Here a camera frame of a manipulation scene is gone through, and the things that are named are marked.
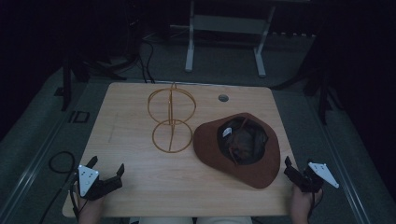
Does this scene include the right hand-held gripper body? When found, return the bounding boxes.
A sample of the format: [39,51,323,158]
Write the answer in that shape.
[291,161,340,193]

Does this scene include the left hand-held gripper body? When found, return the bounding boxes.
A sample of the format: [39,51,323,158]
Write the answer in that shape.
[77,164,124,202]

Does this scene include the person's right hand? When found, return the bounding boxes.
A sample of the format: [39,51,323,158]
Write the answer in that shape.
[290,185,323,224]

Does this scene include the person's left hand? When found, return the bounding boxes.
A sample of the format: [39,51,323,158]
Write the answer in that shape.
[73,186,106,224]

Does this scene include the black metal stand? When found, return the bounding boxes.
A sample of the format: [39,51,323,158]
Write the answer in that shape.
[303,66,345,126]
[55,52,127,112]

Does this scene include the brown felt hat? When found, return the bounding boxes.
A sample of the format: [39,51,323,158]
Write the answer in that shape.
[192,112,282,189]

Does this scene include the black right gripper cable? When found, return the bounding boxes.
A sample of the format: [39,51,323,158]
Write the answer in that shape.
[306,188,325,222]

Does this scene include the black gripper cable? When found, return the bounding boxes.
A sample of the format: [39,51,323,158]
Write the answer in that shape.
[38,174,80,224]
[306,188,325,222]

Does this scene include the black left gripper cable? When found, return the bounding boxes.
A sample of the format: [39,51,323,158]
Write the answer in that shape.
[38,174,80,224]

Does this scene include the black looped floor cable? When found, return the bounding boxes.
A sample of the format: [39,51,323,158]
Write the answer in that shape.
[48,150,77,175]

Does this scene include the gold wire hat stand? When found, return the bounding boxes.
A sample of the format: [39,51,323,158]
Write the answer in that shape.
[147,81,197,154]

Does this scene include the black hanging cables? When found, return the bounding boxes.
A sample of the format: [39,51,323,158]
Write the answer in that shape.
[138,38,156,84]

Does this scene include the white metal desk frame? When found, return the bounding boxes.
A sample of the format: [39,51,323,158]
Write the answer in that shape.
[184,0,277,78]

